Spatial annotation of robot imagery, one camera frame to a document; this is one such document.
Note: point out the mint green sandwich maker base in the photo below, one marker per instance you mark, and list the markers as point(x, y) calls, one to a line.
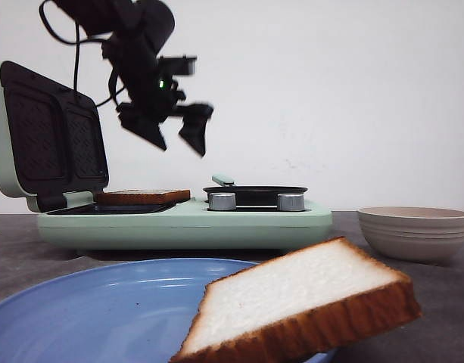
point(186, 226)

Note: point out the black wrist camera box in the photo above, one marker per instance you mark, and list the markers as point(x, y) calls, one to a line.
point(177, 66)

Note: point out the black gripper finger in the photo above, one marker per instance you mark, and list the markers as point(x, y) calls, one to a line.
point(141, 126)
point(195, 118)

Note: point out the silver control knob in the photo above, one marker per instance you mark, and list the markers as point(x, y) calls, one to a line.
point(290, 202)
point(222, 201)

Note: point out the white bread slice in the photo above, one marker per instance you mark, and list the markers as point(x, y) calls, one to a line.
point(140, 197)
point(291, 307)

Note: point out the left silver control knob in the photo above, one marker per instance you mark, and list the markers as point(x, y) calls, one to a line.
point(222, 201)

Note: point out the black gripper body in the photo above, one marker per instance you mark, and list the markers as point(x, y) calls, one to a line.
point(151, 88)

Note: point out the blue round plate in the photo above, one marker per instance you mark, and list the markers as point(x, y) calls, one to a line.
point(129, 312)

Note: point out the right silver control knob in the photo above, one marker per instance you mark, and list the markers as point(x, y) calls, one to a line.
point(290, 202)

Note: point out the mint green sandwich maker lid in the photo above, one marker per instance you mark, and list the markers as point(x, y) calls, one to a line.
point(51, 145)

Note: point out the black frying pan green handle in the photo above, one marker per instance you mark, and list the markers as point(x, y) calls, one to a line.
point(247, 195)

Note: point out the beige ribbed bowl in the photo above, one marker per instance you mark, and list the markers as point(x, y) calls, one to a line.
point(413, 233)

